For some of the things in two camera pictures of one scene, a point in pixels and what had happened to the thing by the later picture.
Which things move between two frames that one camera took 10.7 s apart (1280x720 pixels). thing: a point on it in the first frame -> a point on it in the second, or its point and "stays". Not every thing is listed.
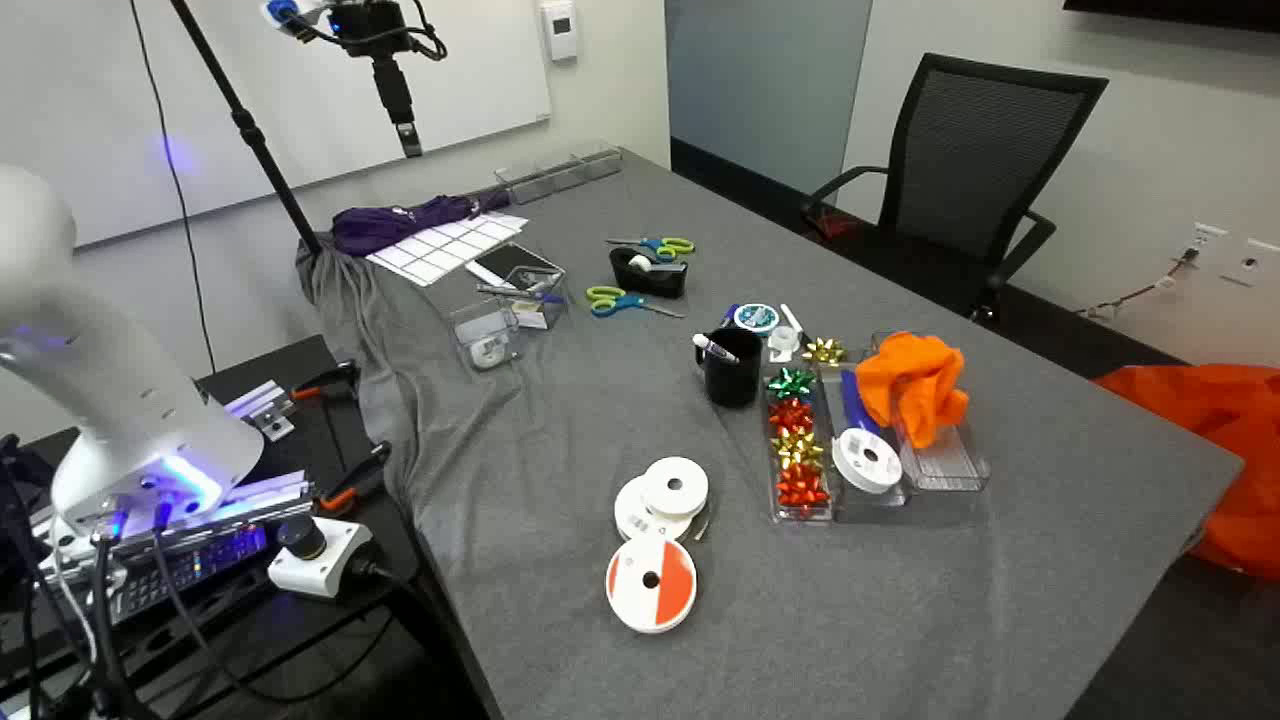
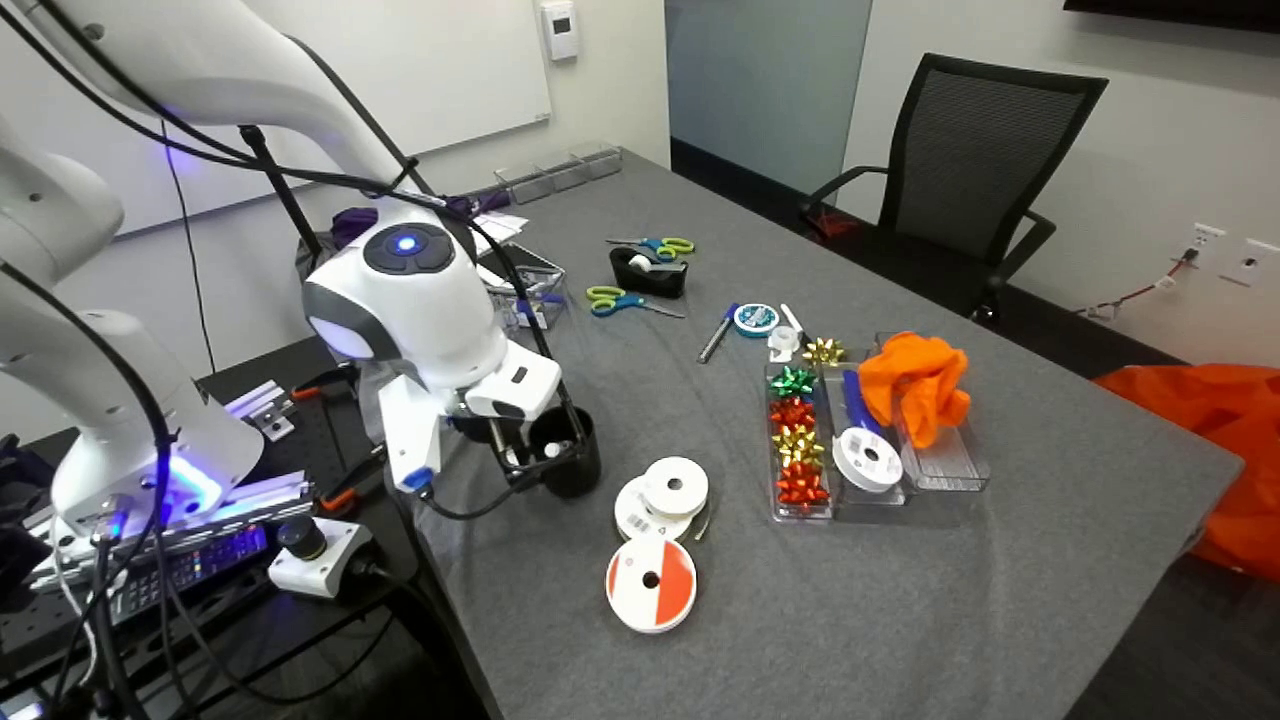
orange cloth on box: [919, 385] stays
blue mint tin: [752, 317] stays
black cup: [729, 361] -> [568, 454]
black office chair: [968, 152] stays
